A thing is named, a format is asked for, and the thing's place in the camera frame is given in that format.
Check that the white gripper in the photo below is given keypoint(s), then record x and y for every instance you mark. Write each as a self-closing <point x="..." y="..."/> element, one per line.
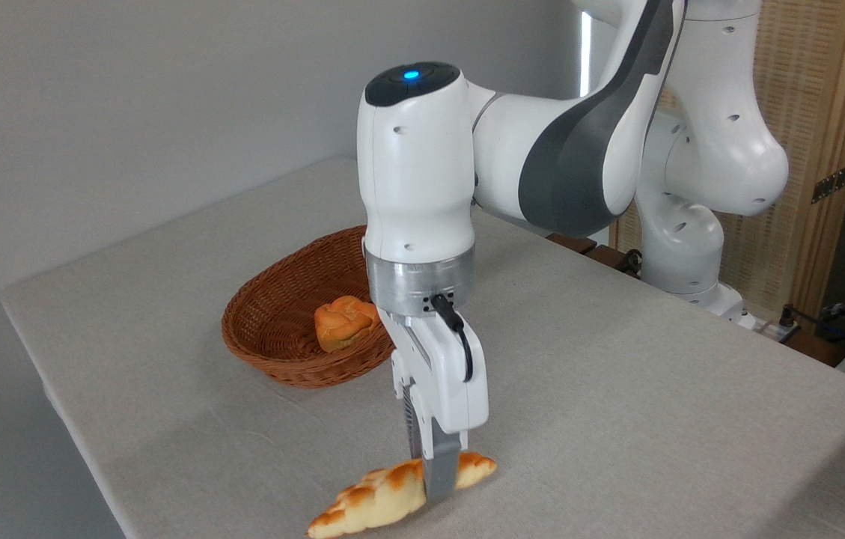
<point x="444" y="374"/>

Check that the long braided bread loaf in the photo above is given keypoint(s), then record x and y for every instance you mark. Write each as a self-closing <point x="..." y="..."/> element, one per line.
<point x="377" y="501"/>

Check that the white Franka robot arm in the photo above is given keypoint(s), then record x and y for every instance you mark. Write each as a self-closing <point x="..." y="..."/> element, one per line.
<point x="415" y="165"/>

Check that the small round bread roll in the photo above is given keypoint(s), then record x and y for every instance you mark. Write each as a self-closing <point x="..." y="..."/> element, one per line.
<point x="343" y="322"/>

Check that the brown woven wicker basket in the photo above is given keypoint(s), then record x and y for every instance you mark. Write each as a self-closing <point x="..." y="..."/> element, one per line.
<point x="272" y="329"/>

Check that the grey tablecloth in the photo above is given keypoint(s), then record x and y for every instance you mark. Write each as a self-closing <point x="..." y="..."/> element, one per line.
<point x="654" y="419"/>

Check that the dark brown wooden block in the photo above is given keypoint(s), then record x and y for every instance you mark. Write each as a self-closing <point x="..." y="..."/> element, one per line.
<point x="572" y="242"/>
<point x="608" y="256"/>

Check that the dark metal hinge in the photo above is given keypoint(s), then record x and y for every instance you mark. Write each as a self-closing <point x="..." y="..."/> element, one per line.
<point x="834" y="182"/>

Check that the wooden rattan folding screen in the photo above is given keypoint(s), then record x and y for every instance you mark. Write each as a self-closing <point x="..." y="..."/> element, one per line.
<point x="819" y="82"/>

